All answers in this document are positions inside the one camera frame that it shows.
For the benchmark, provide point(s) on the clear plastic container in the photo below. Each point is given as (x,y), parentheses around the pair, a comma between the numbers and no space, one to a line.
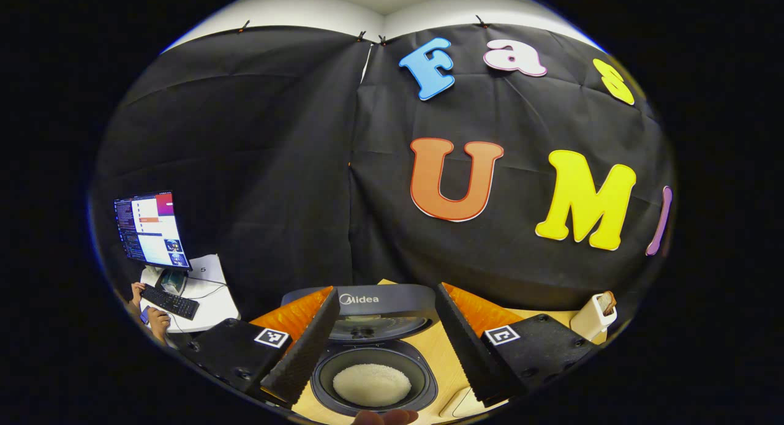
(459,403)

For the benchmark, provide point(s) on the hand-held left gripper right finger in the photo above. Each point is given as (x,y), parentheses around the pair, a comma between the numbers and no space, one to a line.
(468,351)

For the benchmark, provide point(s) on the white side table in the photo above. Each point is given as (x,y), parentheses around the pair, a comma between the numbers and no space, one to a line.
(214,305)

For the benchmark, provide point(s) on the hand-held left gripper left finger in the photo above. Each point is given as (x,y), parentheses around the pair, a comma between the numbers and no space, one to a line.
(306,354)

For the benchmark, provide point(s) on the black keyboard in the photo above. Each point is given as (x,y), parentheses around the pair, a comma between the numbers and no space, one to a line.
(170,301)

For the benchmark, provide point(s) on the white toaster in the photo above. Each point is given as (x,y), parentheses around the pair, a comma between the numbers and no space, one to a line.
(588,321)

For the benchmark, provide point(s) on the dark grey rice cooker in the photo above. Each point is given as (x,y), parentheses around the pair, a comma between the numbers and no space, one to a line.
(380,308)

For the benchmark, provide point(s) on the small teal box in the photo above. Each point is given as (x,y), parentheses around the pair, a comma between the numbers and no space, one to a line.
(171,282)

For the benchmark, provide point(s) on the white rice pile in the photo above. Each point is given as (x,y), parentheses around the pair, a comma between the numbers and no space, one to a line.
(372,385)

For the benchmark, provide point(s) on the computer monitor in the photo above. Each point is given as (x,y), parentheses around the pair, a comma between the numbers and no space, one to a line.
(150,232)

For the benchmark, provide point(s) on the toast bread slice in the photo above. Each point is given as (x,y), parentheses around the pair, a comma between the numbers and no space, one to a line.
(607,302)

